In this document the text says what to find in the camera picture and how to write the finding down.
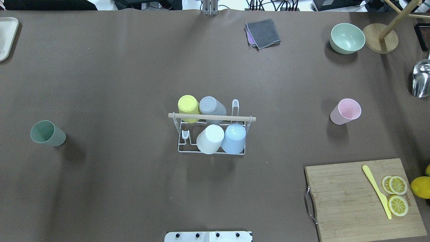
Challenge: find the white wire cup holder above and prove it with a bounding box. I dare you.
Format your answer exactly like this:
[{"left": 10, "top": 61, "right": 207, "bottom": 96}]
[{"left": 168, "top": 98, "right": 256, "bottom": 154}]

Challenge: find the black object at right edge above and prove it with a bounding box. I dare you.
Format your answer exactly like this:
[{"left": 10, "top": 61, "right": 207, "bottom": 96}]
[{"left": 414, "top": 23, "right": 430, "bottom": 51}]

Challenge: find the light blue plastic cup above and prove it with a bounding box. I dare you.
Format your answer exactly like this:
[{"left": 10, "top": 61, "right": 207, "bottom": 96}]
[{"left": 221, "top": 123, "right": 246, "bottom": 154}]

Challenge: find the lemon slice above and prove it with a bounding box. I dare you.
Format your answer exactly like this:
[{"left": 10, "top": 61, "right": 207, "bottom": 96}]
[
  {"left": 388, "top": 176, "right": 407, "bottom": 196},
  {"left": 388, "top": 195, "right": 409, "bottom": 216},
  {"left": 381, "top": 175, "right": 395, "bottom": 195}
]

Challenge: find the green plastic cup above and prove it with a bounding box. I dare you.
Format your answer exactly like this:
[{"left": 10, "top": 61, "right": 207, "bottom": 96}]
[{"left": 30, "top": 120, "right": 66, "bottom": 147}]

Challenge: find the wooden cutting board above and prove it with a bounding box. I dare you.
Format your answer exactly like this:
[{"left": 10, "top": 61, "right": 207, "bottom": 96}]
[{"left": 304, "top": 158, "right": 427, "bottom": 242}]

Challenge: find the yellow plastic cup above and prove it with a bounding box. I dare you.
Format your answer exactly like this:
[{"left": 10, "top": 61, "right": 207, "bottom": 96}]
[{"left": 178, "top": 95, "right": 201, "bottom": 114}]

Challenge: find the grey folded cloth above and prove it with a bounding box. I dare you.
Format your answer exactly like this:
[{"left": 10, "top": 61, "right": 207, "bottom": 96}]
[{"left": 245, "top": 19, "right": 281, "bottom": 50}]

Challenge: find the pink plastic cup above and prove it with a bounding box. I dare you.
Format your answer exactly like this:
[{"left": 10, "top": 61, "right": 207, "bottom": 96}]
[{"left": 330, "top": 98, "right": 361, "bottom": 125}]

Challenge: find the beige tray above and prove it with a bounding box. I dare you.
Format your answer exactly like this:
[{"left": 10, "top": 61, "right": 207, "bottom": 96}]
[{"left": 0, "top": 17, "right": 19, "bottom": 62}]

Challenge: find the metal scoop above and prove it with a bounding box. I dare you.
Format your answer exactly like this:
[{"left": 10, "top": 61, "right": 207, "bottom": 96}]
[{"left": 413, "top": 54, "right": 430, "bottom": 98}]

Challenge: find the light green bowl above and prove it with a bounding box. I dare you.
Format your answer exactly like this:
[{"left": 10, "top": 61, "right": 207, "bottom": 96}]
[{"left": 329, "top": 23, "right": 366, "bottom": 54}]

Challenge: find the lemon slice upper right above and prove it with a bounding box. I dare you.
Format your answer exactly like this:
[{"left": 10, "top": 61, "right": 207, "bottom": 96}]
[{"left": 388, "top": 176, "right": 407, "bottom": 196}]

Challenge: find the lemon slice upper left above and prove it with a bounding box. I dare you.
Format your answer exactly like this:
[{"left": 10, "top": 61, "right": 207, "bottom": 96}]
[{"left": 381, "top": 175, "right": 395, "bottom": 195}]

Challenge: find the yellow plastic knife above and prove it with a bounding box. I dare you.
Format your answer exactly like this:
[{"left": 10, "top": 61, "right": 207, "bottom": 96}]
[{"left": 361, "top": 164, "right": 392, "bottom": 219}]

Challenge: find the lemon slice lower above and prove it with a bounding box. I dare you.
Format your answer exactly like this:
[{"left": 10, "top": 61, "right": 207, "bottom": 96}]
[{"left": 388, "top": 195, "right": 409, "bottom": 216}]

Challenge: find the purple cloth under grey cloth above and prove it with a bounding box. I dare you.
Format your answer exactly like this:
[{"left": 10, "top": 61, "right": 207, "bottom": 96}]
[{"left": 245, "top": 28, "right": 256, "bottom": 48}]

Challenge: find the whole yellow lemon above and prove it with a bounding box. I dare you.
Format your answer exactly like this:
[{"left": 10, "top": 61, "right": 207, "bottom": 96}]
[{"left": 410, "top": 176, "right": 430, "bottom": 199}]

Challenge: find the grey plastic cup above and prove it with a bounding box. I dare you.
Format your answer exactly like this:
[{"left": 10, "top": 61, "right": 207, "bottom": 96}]
[{"left": 199, "top": 96, "right": 227, "bottom": 116}]

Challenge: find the white metal base plate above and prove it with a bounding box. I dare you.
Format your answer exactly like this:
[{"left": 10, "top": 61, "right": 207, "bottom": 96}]
[{"left": 164, "top": 231, "right": 253, "bottom": 242}]

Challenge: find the white plastic cup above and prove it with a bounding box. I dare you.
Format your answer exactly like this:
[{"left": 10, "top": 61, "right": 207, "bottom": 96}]
[{"left": 196, "top": 124, "right": 224, "bottom": 154}]

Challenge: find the aluminium camera mount post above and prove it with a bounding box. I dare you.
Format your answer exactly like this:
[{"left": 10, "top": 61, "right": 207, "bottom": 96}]
[{"left": 201, "top": 0, "right": 219, "bottom": 16}]

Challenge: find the wooden stand with round base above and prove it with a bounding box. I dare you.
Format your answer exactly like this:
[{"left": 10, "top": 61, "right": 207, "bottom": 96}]
[{"left": 362, "top": 0, "right": 429, "bottom": 54}]

